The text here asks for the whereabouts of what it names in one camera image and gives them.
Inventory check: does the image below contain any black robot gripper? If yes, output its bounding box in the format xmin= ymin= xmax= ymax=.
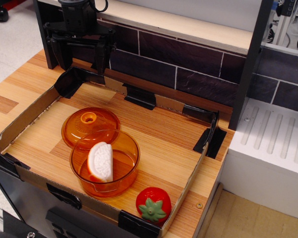
xmin=43 ymin=0 xmax=116 ymax=74

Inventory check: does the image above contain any white and orange toy sushi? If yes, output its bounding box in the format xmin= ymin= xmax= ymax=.
xmin=87 ymin=142 xmax=113 ymax=182

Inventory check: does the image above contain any orange transparent pot lid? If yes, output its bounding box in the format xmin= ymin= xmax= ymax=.
xmin=61 ymin=107 xmax=120 ymax=148

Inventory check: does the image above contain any orange transparent pot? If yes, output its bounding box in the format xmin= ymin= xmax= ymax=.
xmin=70 ymin=129 xmax=140 ymax=197

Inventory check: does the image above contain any cardboard fence with black tape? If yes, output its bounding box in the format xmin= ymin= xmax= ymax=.
xmin=0 ymin=64 xmax=231 ymax=238

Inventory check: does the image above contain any black chair caster wheel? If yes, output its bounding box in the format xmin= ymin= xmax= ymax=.
xmin=0 ymin=0 xmax=9 ymax=22

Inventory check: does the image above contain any dark brick backsplash panel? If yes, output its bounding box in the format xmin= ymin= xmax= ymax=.
xmin=106 ymin=23 xmax=298 ymax=111

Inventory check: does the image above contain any red toy tomato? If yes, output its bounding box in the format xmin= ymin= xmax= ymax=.
xmin=136 ymin=187 xmax=172 ymax=225

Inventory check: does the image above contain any white toy sink drainboard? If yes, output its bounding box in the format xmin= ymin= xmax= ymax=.
xmin=221 ymin=99 xmax=298 ymax=218

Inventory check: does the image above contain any black vertical post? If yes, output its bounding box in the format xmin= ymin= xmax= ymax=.
xmin=228 ymin=0 xmax=273 ymax=130

